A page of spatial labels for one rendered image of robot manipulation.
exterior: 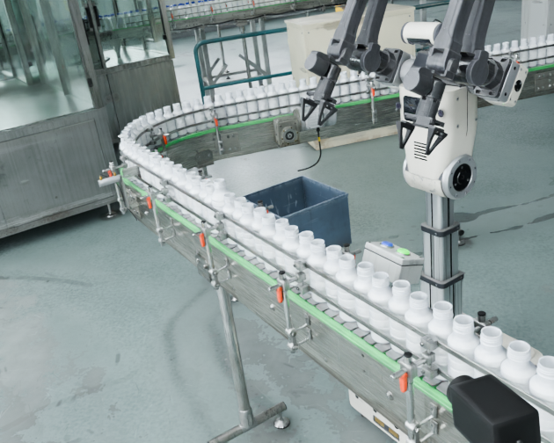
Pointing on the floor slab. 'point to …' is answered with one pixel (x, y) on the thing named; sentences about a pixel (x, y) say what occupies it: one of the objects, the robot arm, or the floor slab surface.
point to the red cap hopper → (228, 65)
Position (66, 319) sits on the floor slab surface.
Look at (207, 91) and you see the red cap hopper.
